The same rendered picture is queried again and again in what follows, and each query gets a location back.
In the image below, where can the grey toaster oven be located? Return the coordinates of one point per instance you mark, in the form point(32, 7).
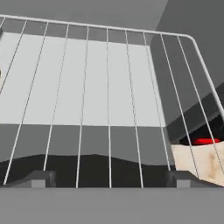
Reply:
point(186, 17)

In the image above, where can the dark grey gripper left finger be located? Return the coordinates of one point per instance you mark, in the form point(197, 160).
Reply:
point(43, 178)

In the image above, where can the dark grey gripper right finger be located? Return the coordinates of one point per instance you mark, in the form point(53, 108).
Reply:
point(178, 177)

